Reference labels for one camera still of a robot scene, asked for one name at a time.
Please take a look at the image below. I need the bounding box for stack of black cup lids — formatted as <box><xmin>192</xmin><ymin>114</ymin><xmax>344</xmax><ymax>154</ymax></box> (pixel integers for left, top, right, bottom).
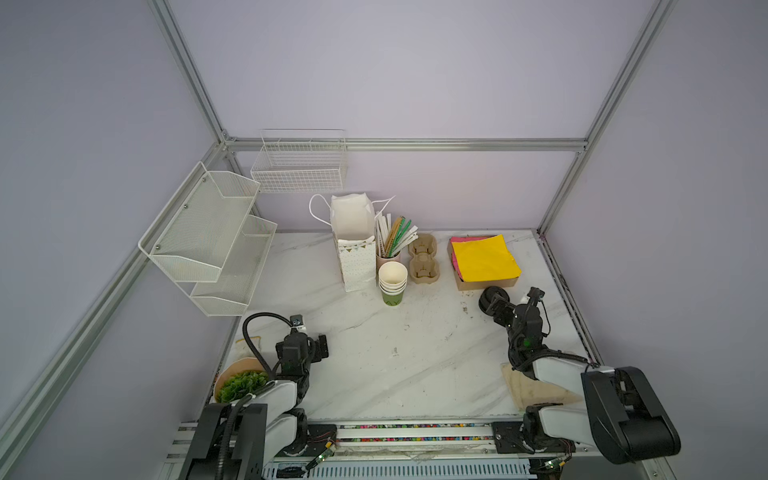
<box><xmin>478</xmin><ymin>286</ymin><xmax>510</xmax><ymax>316</ymax></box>

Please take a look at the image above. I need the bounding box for stack of green paper cups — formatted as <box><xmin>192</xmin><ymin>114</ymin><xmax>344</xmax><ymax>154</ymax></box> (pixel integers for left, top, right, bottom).
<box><xmin>378</xmin><ymin>262</ymin><xmax>409</xmax><ymax>306</ymax></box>

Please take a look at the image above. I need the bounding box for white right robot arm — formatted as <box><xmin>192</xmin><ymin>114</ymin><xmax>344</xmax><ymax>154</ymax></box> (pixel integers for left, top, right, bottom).
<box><xmin>481</xmin><ymin>287</ymin><xmax>682</xmax><ymax>464</ymax></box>

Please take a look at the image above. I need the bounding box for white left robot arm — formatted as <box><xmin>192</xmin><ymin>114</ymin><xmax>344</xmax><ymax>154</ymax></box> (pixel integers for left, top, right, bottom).
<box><xmin>179</xmin><ymin>312</ymin><xmax>329</xmax><ymax>479</ymax></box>

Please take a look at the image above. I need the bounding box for beige work glove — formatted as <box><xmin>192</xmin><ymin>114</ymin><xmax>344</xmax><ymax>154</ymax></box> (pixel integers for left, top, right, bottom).
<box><xmin>501</xmin><ymin>364</ymin><xmax>583</xmax><ymax>411</ymax></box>

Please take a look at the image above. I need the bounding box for small beige cloth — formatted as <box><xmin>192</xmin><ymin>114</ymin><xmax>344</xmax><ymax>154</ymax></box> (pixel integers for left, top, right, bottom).
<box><xmin>233</xmin><ymin>336</ymin><xmax>261</xmax><ymax>360</ymax></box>

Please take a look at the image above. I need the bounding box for brown cardboard napkin box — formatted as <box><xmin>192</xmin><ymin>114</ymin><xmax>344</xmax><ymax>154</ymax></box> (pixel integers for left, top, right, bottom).
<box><xmin>446</xmin><ymin>235</ymin><xmax>520</xmax><ymax>292</ymax></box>

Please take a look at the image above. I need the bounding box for pink straw holder cup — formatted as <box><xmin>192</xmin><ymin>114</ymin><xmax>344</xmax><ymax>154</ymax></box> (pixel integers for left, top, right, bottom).
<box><xmin>376</xmin><ymin>253</ymin><xmax>401</xmax><ymax>271</ymax></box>

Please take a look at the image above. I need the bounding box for brown pulp cup carrier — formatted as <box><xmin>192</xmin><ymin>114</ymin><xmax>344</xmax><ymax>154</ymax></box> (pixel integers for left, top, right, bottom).
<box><xmin>408</xmin><ymin>234</ymin><xmax>440</xmax><ymax>284</ymax></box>

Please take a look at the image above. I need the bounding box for white mesh two-tier shelf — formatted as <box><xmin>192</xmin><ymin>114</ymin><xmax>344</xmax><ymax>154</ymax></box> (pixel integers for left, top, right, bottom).
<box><xmin>138</xmin><ymin>163</ymin><xmax>277</xmax><ymax>317</ymax></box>

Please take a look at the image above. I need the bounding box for white paper gift bag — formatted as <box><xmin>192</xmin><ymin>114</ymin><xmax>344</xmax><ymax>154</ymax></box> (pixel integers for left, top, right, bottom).
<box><xmin>308</xmin><ymin>193</ymin><xmax>394</xmax><ymax>292</ymax></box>

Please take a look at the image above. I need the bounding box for bundle of wrapped straws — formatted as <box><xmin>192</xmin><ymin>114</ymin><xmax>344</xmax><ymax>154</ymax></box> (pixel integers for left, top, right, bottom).
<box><xmin>374</xmin><ymin>212</ymin><xmax>418</xmax><ymax>259</ymax></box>

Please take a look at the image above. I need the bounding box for white wire basket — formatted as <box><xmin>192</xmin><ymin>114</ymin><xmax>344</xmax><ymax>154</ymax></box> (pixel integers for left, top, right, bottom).
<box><xmin>251</xmin><ymin>129</ymin><xmax>348</xmax><ymax>193</ymax></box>

